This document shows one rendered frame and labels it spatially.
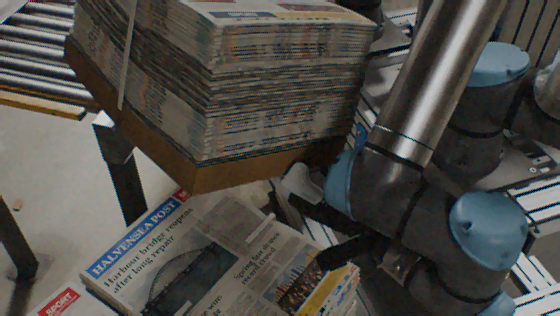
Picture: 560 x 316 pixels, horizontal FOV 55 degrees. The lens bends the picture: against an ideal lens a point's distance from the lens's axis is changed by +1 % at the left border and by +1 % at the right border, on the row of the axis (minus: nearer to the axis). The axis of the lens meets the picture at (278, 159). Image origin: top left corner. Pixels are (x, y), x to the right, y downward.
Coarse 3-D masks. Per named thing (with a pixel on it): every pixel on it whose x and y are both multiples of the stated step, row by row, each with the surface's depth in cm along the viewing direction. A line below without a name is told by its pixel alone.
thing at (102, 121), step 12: (96, 120) 119; (108, 120) 119; (96, 132) 120; (108, 132) 119; (120, 132) 122; (108, 144) 122; (120, 144) 123; (132, 144) 129; (108, 156) 125; (120, 156) 124
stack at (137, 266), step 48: (144, 240) 92; (192, 240) 92; (240, 240) 92; (288, 240) 92; (96, 288) 87; (144, 288) 86; (192, 288) 86; (240, 288) 86; (288, 288) 85; (336, 288) 86
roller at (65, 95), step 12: (0, 84) 130; (12, 84) 129; (24, 84) 129; (36, 84) 129; (48, 84) 129; (36, 96) 128; (48, 96) 127; (60, 96) 127; (72, 96) 126; (84, 96) 126; (96, 108) 125
